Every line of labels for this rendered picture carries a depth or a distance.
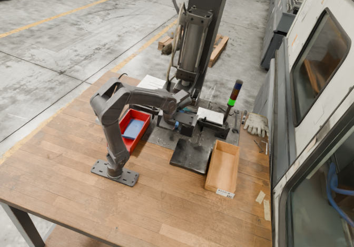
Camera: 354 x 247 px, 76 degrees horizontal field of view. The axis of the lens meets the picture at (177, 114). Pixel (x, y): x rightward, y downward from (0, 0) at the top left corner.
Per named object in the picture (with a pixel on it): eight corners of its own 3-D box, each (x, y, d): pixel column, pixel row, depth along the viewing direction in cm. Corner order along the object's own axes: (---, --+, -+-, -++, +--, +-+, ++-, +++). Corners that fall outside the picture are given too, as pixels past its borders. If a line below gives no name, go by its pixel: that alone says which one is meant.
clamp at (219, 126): (194, 130, 127) (198, 117, 120) (196, 126, 129) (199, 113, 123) (220, 138, 125) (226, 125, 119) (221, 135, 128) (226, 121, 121)
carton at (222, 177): (203, 189, 100) (207, 179, 95) (212, 149, 119) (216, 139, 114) (232, 199, 99) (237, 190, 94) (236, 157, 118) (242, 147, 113)
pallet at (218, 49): (182, 29, 488) (183, 22, 478) (227, 43, 468) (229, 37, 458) (157, 49, 399) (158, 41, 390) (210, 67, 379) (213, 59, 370)
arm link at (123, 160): (117, 141, 95) (104, 147, 91) (127, 156, 90) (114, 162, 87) (117, 151, 99) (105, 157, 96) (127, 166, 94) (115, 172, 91)
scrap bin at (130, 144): (107, 148, 108) (106, 139, 104) (129, 116, 127) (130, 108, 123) (130, 156, 107) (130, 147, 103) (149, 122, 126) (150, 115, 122)
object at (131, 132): (121, 139, 113) (121, 135, 111) (131, 119, 125) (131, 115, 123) (135, 142, 113) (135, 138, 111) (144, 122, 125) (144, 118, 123)
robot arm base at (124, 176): (97, 148, 97) (87, 160, 92) (140, 163, 95) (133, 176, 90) (98, 159, 103) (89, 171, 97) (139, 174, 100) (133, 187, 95)
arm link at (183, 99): (182, 95, 103) (177, 77, 93) (194, 106, 98) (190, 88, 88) (161, 110, 100) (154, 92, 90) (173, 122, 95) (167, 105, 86)
